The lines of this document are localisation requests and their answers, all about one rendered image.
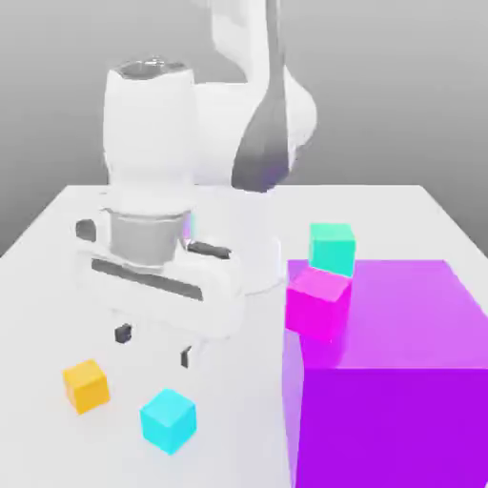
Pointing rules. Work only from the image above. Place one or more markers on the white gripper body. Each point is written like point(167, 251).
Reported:
point(217, 301)

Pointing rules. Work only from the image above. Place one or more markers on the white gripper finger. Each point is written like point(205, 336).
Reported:
point(123, 334)
point(186, 357)

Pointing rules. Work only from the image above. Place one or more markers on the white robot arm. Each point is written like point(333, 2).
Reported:
point(148, 137)

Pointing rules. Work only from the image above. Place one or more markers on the small cyan cube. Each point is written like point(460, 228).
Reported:
point(167, 421)

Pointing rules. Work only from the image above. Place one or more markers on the small orange cube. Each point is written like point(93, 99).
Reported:
point(86, 389)

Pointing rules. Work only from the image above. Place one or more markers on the small magenta cube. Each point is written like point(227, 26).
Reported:
point(316, 312)

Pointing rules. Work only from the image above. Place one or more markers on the small teal cube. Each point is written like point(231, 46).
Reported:
point(331, 248)

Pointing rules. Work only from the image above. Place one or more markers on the large purple box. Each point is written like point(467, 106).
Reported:
point(392, 419)

